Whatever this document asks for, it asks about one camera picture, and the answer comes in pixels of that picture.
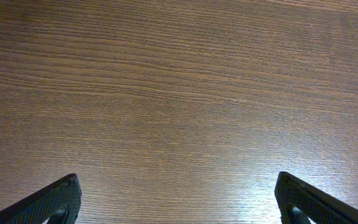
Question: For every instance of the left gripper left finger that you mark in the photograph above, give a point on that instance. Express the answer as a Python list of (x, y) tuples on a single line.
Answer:
[(59, 202)]

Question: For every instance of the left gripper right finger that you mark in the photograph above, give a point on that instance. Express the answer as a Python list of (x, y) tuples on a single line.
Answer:
[(300, 202)]

